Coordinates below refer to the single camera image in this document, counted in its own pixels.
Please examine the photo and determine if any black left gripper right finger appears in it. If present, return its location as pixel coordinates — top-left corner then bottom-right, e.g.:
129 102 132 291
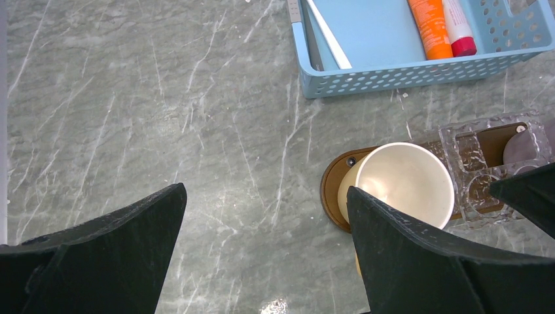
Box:
347 187 554 313

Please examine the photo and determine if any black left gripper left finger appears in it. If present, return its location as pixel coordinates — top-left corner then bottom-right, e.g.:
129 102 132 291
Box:
1 183 187 313

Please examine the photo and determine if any light blue plastic basket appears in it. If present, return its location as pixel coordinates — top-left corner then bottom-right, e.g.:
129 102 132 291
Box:
287 1 554 99

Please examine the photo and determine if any brown oval wooden tray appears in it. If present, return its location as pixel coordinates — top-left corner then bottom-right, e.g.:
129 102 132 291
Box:
320 122 532 232

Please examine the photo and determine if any mauve ceramic mug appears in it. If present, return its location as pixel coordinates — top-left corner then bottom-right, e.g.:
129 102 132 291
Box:
503 119 554 164

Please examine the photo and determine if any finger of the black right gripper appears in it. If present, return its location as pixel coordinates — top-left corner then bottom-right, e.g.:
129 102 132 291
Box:
490 163 554 237

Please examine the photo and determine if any yellow ceramic mug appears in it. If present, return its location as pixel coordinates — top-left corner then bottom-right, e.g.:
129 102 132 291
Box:
336 142 456 278

